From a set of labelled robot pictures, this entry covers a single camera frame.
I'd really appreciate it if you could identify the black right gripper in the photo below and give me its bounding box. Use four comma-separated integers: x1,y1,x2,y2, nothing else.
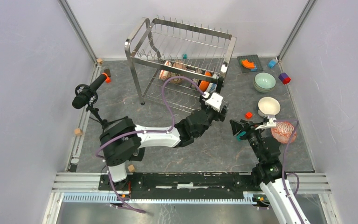
228,119,264,161

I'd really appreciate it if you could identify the blue zigzag patterned bowl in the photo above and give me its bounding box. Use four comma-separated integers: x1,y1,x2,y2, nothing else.
271,122,297,144

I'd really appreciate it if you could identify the steel two-tier dish rack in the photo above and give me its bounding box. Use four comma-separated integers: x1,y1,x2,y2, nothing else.
124,17,237,112

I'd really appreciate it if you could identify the pale green ceramic bowl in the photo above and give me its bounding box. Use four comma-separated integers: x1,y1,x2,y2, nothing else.
253,82,275,93

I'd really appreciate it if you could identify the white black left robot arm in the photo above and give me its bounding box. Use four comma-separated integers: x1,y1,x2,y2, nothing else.
99,101,227,190

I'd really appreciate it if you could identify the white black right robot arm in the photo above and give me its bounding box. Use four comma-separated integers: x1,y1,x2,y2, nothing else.
230,117,309,224

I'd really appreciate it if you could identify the teal block on floor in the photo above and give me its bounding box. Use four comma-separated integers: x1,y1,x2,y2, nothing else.
236,131,247,141

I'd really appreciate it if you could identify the orange red small cube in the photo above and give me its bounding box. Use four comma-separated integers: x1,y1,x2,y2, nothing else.
245,112,253,119

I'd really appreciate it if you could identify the blue white porcelain bowl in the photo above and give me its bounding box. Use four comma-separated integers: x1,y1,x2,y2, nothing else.
206,74,219,93

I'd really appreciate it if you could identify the orange bowl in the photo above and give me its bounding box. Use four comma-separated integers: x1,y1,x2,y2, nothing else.
199,71,212,92

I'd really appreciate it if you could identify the black white patterned bowl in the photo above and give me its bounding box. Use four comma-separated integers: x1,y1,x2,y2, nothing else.
191,70,204,90

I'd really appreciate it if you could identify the brown patterned bowl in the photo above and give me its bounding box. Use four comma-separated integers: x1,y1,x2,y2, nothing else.
170,62,186,84

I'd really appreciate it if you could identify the orange curved block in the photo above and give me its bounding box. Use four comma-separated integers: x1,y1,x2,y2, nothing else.
241,59,256,70

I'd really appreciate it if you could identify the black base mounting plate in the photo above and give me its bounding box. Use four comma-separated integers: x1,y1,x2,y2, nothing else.
114,172,261,200

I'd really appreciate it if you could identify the red white patterned bowl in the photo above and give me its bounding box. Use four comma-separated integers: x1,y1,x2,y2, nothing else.
158,60,172,81

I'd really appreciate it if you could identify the purple red block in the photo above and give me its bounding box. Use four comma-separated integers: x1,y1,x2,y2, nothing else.
278,72,291,84

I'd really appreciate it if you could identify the grey building baseplate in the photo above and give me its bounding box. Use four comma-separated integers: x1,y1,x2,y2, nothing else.
237,55,263,73

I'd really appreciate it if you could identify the light blue block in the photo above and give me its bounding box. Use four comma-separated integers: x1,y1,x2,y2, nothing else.
268,58,278,69

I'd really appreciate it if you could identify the wooden cube near base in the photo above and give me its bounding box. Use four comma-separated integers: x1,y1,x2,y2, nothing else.
127,164,136,173

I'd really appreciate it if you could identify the black microphone on tripod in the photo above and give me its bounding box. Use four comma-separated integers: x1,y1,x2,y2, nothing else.
72,74,128,130

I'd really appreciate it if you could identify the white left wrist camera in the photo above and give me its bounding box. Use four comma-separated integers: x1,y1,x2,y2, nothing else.
201,92,223,112

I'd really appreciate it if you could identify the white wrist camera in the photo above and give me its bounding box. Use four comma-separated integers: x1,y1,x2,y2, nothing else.
255,115,277,130
201,92,223,112

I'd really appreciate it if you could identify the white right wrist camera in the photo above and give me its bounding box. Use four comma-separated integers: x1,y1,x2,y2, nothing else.
255,115,277,130

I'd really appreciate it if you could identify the wooden cube left rail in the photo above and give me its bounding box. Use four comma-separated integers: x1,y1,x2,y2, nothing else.
74,128,83,137

